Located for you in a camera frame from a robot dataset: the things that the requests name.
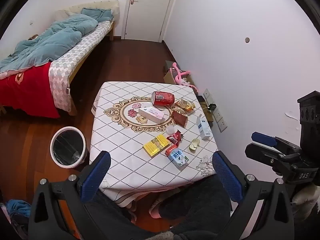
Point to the white door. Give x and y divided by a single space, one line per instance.
147 10

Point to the brown packet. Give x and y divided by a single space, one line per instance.
179 118

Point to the blue cloth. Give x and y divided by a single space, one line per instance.
17 206

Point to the yellow flat box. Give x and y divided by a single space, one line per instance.
156 146

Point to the white wall socket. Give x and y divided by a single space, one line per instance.
222 125
218 115
207 95

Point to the blue and white milk carton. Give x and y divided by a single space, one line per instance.
177 157

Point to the white trash bin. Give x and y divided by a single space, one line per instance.
67 146

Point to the pink and white box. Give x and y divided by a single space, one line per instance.
151 113

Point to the black charger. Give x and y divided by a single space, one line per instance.
213 107

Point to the red soda can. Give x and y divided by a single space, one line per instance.
163 98

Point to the grey checked bed sheet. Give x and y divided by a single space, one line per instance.
65 65

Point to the pink slipper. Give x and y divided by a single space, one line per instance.
155 212

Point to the person's legs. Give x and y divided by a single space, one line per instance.
195 205

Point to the blue quilt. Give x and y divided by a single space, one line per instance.
50 42

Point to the crumpled yellowish peel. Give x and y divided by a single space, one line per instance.
194 145

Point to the red blanket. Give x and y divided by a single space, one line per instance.
30 92

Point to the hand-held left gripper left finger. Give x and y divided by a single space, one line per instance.
96 177

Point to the table with patterned cloth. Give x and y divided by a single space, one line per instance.
120 155

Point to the wooden bed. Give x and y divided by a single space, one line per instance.
112 31

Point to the blue pillow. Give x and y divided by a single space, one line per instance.
100 13

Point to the yellow snack packet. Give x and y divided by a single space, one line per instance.
185 104

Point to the red foil wrapper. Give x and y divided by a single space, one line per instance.
175 137

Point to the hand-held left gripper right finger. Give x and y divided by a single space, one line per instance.
227 177

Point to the pink toy in box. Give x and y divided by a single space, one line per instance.
168 78

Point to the black power adapter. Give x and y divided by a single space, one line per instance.
201 100

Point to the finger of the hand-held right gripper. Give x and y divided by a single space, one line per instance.
263 138
262 152

